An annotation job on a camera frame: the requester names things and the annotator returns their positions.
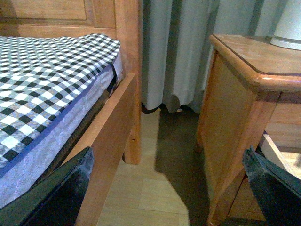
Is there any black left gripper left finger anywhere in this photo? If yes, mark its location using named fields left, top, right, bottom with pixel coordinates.
left=0, top=147, right=94, bottom=226

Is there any grey mattress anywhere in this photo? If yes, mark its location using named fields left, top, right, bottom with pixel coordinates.
left=0, top=55, right=122, bottom=207

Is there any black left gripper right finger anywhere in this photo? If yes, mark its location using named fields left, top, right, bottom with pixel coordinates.
left=242, top=146, right=301, bottom=226

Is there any grey curtain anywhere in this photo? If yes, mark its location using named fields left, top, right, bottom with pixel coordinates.
left=142, top=0, right=286, bottom=113

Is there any white cylindrical air purifier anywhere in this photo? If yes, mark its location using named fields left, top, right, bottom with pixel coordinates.
left=270, top=0, right=301, bottom=50

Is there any wooden bed frame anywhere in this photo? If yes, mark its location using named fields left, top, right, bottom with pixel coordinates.
left=0, top=0, right=141, bottom=226

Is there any wooden drawer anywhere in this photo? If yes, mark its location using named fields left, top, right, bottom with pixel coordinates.
left=259, top=134, right=301, bottom=179

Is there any black white checkered sheet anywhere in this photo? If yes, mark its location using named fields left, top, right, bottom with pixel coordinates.
left=0, top=33, right=120, bottom=167

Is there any wooden nightstand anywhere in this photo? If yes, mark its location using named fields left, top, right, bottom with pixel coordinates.
left=197, top=34, right=301, bottom=226

